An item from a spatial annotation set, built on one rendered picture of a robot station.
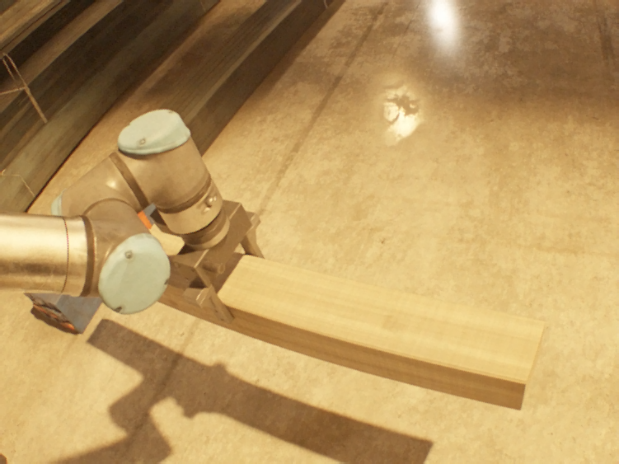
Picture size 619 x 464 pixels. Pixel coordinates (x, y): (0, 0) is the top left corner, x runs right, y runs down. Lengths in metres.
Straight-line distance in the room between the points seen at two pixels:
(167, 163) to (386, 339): 0.37
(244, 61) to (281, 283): 1.57
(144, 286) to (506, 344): 0.46
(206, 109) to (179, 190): 1.42
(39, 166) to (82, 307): 1.04
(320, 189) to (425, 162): 0.35
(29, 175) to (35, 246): 2.06
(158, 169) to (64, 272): 0.21
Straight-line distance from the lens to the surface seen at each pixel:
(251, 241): 0.90
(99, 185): 0.70
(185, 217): 0.75
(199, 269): 0.80
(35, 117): 2.90
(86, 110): 2.82
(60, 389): 1.74
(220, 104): 2.20
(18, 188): 2.57
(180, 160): 0.71
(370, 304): 0.80
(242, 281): 0.89
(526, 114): 1.92
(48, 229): 0.56
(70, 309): 1.75
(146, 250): 0.57
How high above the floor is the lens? 1.13
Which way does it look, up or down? 42 degrees down
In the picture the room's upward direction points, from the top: 24 degrees counter-clockwise
